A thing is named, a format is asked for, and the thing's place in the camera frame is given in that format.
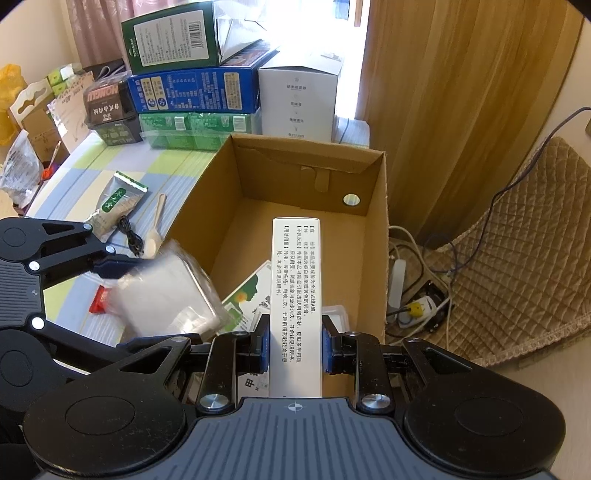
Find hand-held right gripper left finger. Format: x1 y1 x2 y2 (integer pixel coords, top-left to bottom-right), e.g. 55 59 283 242
88 314 273 416

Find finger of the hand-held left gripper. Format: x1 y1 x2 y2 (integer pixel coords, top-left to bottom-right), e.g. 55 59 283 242
28 220 141 289
28 316 124 376

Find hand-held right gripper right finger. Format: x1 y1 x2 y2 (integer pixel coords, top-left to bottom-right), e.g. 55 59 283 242
322 315 490 415

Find white power adapter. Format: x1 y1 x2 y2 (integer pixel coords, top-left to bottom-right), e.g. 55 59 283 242
322 304 350 332

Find white medicine box green stripe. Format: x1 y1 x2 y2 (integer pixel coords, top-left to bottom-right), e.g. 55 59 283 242
236 371 271 400

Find red snack packet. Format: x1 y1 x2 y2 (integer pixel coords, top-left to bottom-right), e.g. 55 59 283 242
89 285 114 315

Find green and white medicine box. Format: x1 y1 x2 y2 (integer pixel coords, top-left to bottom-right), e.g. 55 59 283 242
222 259 273 333

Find silver foil tea pouch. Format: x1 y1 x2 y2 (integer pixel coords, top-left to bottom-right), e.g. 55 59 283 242
85 171 149 243

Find black audio cable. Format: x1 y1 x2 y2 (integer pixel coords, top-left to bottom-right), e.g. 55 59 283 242
117 216 145 257

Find long narrow white box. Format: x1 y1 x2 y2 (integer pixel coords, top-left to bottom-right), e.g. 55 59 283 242
269 216 324 398

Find beige rice spoon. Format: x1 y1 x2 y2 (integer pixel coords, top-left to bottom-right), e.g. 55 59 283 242
144 193 168 257

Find clear plastic box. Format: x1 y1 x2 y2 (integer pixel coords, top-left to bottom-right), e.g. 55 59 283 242
111 239 234 340

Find thin stick with orange tag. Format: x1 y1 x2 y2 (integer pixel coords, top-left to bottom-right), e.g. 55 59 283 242
41 141 63 181

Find clear plastic bag white contents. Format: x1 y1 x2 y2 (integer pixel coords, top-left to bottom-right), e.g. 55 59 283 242
0 129 40 208

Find yellow plug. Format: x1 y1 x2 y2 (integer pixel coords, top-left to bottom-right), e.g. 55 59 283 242
401 299 428 324

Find brown cardboard box white hanger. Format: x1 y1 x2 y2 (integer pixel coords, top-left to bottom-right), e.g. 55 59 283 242
9 78 63 155

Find cardboard carton with pink print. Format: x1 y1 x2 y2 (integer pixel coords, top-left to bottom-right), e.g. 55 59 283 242
46 83 98 153

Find black instant noodle bowl pack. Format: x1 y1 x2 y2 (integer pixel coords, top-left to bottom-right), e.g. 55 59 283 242
84 76 144 146

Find green tissue packets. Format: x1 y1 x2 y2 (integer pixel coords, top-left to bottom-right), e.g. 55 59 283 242
46 65 86 95

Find yellow plastic bag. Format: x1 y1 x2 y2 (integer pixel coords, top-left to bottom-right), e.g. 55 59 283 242
0 64 27 146

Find green shrink-wrapped carton pack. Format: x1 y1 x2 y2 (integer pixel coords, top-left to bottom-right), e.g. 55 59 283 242
139 111 262 152

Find blue carton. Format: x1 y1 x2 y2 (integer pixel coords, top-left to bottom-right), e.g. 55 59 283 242
127 44 282 114

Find pink patterned curtain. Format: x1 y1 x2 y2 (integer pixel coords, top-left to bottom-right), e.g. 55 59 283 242
65 0 139 75

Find chair with quilted beige cover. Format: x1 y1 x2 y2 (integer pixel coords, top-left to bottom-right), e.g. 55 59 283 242
425 136 591 370

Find dark green carton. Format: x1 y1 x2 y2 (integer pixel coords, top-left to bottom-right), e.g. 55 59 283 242
121 0 271 75

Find white carton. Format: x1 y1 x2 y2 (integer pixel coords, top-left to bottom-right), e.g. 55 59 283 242
257 44 345 143

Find brown curtain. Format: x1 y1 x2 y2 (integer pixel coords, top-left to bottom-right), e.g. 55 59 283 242
358 0 571 241

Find glass sliding door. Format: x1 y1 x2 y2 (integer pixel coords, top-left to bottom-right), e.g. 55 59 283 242
217 0 370 121

